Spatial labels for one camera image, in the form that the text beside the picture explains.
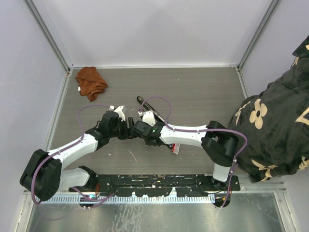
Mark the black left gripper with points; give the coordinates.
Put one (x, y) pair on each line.
(126, 134)

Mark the aluminium frame post left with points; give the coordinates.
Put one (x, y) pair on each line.
(46, 32)

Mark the perforated cable duct strip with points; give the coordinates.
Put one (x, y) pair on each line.
(74, 198)

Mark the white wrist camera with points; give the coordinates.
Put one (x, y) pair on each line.
(147, 117)
(120, 110)

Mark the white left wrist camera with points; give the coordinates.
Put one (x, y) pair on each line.
(120, 110)

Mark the aluminium front rail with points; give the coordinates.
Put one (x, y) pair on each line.
(273, 184)

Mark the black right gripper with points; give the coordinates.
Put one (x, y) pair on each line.
(146, 142)

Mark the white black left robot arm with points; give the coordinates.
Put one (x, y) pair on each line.
(46, 173)

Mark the red white staple box sleeve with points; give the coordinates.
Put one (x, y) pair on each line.
(175, 148)

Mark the orange-brown cloth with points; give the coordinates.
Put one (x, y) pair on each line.
(90, 82)

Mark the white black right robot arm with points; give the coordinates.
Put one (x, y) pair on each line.
(218, 142)

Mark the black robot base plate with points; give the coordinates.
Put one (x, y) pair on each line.
(156, 185)

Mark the aluminium frame post right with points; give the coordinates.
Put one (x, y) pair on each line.
(258, 32)

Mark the aluminium frame post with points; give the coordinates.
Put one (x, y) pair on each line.
(258, 32)
(46, 32)

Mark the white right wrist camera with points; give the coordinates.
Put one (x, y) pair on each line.
(147, 117)

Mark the black floral fleece garment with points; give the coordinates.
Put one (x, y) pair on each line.
(276, 124)

